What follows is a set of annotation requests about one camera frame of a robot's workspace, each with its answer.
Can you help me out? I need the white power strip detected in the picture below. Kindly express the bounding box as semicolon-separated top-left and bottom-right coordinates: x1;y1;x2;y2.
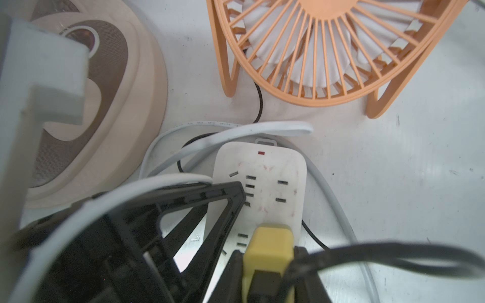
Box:
208;142;307;300

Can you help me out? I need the yellow plug adapter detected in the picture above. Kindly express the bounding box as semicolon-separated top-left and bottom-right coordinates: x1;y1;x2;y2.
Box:
241;223;294;302

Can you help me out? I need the black orange fan cable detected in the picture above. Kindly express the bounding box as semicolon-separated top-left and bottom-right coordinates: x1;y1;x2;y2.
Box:
176;81;485;303

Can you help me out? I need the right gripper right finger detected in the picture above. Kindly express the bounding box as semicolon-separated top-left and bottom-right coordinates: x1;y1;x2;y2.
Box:
294;247;332;303

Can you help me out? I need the large beige desk fan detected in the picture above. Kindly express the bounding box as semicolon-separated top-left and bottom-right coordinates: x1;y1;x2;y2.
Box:
18;1;168;208

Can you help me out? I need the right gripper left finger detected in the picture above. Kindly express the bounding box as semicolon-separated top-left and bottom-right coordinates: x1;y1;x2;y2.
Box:
208;250;243;303

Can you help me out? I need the white fan cable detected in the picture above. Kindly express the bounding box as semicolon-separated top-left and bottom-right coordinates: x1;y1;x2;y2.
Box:
7;120;314;303

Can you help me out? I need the white power strip cable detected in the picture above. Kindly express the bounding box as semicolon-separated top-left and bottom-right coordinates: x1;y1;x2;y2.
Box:
138;120;381;303

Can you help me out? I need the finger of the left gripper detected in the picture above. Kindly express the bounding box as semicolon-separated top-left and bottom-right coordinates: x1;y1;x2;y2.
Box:
11;181;247;303

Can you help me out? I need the small orange desk fan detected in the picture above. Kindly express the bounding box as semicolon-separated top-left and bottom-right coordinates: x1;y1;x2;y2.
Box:
207;1;465;119

